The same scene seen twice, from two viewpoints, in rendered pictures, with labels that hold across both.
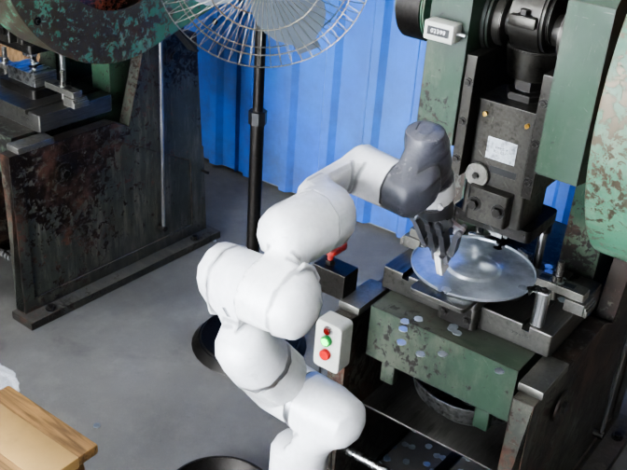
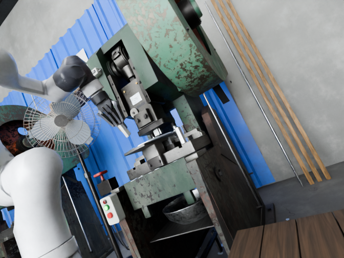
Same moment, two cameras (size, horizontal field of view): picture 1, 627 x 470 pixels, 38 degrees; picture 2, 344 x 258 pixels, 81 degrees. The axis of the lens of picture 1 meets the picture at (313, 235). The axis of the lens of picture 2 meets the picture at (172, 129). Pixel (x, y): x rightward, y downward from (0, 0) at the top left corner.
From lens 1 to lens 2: 1.43 m
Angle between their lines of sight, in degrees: 37
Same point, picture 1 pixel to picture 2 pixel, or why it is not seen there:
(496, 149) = (134, 99)
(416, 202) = (68, 71)
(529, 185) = (147, 96)
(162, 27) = not seen: hidden behind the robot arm
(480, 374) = (173, 174)
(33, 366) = not seen: outside the picture
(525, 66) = (127, 70)
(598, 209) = (145, 39)
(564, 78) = (132, 54)
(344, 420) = (29, 153)
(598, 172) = (131, 19)
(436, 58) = not seen: hidden behind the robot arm
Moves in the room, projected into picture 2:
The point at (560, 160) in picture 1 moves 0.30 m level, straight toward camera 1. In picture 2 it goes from (148, 78) to (128, 53)
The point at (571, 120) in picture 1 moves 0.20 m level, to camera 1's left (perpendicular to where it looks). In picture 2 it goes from (142, 63) to (107, 76)
